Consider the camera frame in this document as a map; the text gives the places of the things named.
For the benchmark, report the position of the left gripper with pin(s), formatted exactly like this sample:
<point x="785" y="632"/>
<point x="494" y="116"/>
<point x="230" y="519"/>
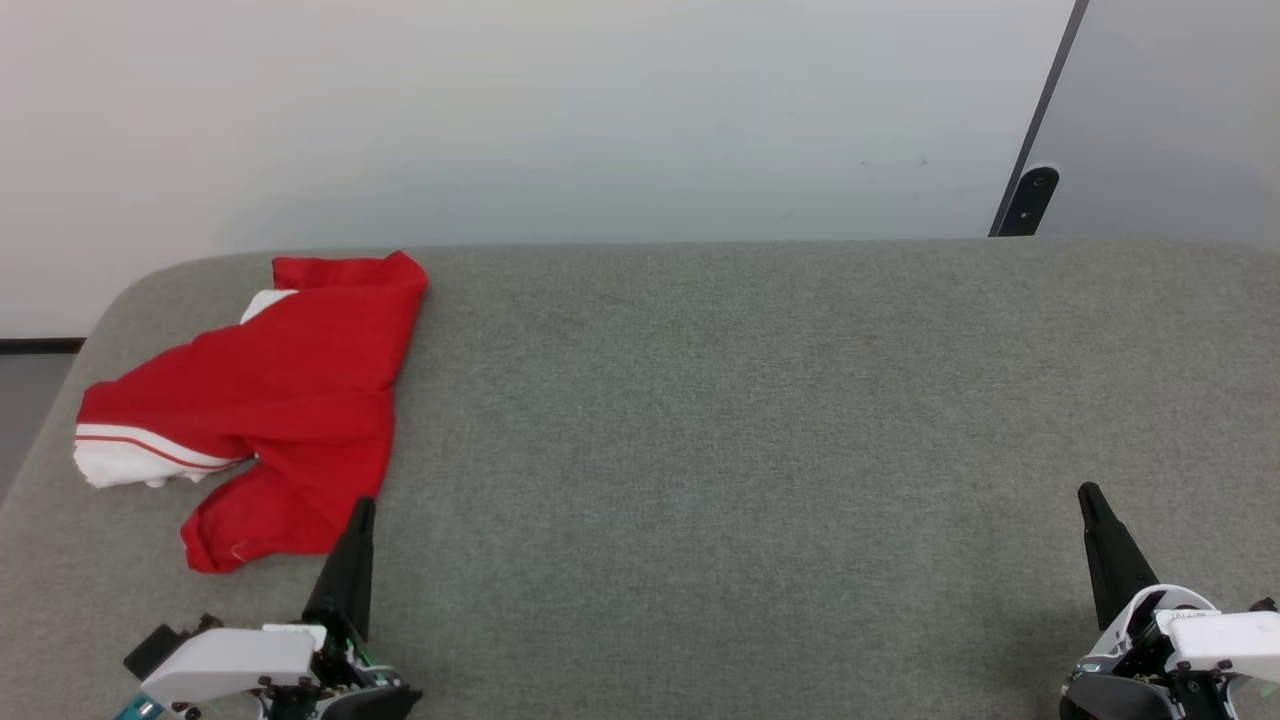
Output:
<point x="240" y="660"/>

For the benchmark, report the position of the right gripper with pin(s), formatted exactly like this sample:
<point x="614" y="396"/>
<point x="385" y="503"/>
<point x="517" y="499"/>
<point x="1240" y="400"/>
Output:
<point x="1210" y="640"/>

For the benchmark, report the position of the red and white shirt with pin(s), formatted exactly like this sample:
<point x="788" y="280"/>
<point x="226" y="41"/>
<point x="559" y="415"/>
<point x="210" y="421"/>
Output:
<point x="300" y="380"/>

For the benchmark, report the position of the black baseboard strip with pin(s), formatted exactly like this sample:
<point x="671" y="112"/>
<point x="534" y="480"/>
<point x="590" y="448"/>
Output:
<point x="40" y="346"/>

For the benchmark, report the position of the dark slanted edge strip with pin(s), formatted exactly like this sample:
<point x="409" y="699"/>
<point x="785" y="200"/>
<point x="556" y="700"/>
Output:
<point x="1047" y="90"/>

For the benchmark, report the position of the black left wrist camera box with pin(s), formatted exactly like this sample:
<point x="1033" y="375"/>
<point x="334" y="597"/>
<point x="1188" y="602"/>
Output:
<point x="155" y="650"/>

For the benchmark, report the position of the grey wall panel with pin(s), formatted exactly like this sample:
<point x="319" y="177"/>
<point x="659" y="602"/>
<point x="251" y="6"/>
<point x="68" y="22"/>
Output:
<point x="1180" y="110"/>

